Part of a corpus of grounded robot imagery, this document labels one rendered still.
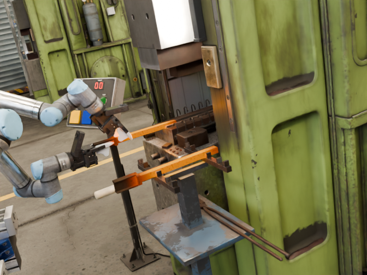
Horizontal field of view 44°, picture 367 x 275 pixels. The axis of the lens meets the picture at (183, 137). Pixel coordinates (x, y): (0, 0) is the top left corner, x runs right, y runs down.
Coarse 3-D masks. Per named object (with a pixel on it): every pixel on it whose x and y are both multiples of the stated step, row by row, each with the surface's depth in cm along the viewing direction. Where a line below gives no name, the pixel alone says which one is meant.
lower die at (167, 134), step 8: (192, 112) 230; (168, 120) 228; (192, 120) 217; (200, 120) 215; (208, 120) 217; (168, 128) 211; (176, 128) 209; (184, 128) 212; (160, 136) 222; (168, 136) 214; (176, 144) 211
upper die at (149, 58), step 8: (144, 48) 207; (168, 48) 199; (176, 48) 201; (184, 48) 203; (192, 48) 205; (200, 48) 207; (144, 56) 209; (152, 56) 201; (160, 56) 198; (168, 56) 200; (176, 56) 202; (184, 56) 204; (192, 56) 206; (200, 56) 208; (144, 64) 212; (152, 64) 204; (160, 64) 199; (168, 64) 201; (176, 64) 203
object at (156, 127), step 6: (174, 120) 216; (156, 126) 211; (162, 126) 213; (132, 132) 208; (138, 132) 207; (144, 132) 208; (150, 132) 210; (114, 138) 202; (96, 144) 198; (114, 144) 202
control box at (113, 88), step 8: (88, 80) 255; (96, 80) 251; (104, 80) 247; (112, 80) 244; (120, 80) 246; (104, 88) 246; (112, 88) 243; (120, 88) 246; (104, 96) 245; (112, 96) 242; (120, 96) 246; (104, 104) 244; (112, 104) 242; (120, 112) 247; (80, 120) 254; (80, 128) 262; (88, 128) 255; (96, 128) 248
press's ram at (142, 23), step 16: (128, 0) 205; (144, 0) 191; (160, 0) 187; (176, 0) 191; (128, 16) 211; (144, 16) 196; (160, 16) 189; (176, 16) 192; (144, 32) 201; (160, 32) 190; (176, 32) 194; (192, 32) 198; (160, 48) 192
